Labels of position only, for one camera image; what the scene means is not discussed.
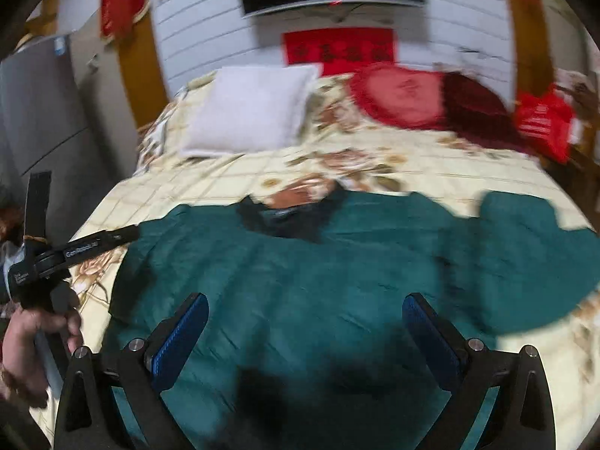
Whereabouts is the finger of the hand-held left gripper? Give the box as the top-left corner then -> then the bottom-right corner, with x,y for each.
25,171 -> 53,245
111,225 -> 140,247

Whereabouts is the green down jacket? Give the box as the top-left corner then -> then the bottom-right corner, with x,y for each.
109,183 -> 600,450

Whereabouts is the white pillow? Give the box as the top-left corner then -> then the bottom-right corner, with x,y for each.
179,64 -> 320,158

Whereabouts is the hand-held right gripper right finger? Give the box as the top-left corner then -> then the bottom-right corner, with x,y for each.
402,292 -> 558,450

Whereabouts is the floral checked bed blanket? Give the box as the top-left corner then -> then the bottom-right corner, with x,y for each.
28,63 -> 600,450

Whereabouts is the person's left hand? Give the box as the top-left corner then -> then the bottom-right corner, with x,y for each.
0,307 -> 84,408

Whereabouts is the round red cushion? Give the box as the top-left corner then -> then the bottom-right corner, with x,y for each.
349,63 -> 451,131

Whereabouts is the red bag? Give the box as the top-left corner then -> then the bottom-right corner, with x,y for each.
513,85 -> 579,162

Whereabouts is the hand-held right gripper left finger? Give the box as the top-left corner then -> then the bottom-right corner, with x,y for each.
54,292 -> 210,450

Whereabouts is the grey refrigerator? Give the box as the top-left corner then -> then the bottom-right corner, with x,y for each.
0,35 -> 137,245

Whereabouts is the red hanging banner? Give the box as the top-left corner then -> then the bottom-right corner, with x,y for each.
100,0 -> 153,41

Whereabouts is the red wall poster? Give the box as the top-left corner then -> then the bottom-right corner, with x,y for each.
282,28 -> 397,77

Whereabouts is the wooden door frame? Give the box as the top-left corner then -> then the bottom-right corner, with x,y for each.
117,4 -> 170,128
499,0 -> 545,99

